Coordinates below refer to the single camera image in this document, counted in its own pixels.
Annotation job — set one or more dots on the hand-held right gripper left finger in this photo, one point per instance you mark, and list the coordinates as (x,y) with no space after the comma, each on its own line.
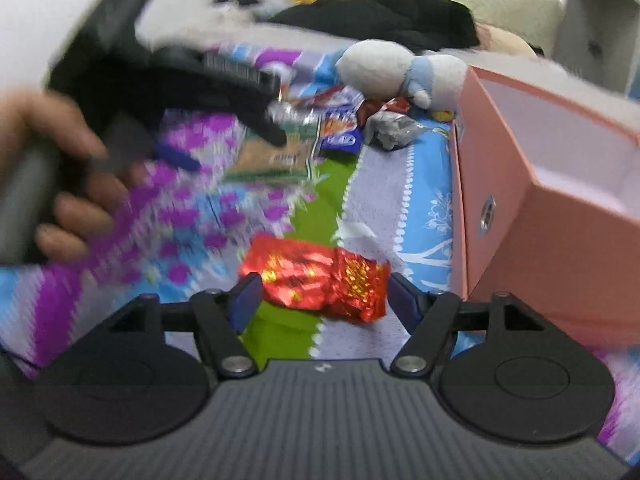
(247,302)

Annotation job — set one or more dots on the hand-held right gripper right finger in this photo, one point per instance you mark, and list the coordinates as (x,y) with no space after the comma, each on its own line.
(400,297)

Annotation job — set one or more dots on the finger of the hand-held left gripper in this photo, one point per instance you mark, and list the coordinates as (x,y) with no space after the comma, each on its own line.
(265,127)
(175,155)

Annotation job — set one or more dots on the green snack packet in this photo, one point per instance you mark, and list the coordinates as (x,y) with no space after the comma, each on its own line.
(270,160)

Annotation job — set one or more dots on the red foil snack packet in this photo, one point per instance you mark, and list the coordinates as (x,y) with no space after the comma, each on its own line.
(310,275)

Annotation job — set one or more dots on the pink cardboard box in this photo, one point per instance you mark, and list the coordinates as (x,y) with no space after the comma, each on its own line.
(500,160)

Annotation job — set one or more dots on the person's left hand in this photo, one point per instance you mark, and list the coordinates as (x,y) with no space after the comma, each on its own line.
(45,115)

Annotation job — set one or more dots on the blue white red snack packet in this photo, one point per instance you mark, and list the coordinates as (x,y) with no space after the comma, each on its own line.
(330,97)

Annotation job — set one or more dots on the dark blue snack packet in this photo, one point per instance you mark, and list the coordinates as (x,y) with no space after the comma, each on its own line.
(340,135)

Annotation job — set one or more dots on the small pile of clothes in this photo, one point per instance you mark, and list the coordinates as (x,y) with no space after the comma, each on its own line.
(240,0)

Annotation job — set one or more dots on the white blue plush toy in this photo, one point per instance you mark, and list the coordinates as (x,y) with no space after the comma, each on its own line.
(370,67)

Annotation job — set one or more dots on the silver snack packet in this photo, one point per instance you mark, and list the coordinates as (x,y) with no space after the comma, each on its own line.
(392,127)

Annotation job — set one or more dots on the black clothing heap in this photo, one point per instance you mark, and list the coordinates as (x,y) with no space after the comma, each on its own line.
(400,15)

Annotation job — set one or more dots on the beige pink pillow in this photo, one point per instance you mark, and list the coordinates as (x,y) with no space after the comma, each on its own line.
(505,40)

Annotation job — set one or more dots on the cream quilted headboard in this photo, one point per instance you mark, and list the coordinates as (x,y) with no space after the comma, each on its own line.
(510,5)

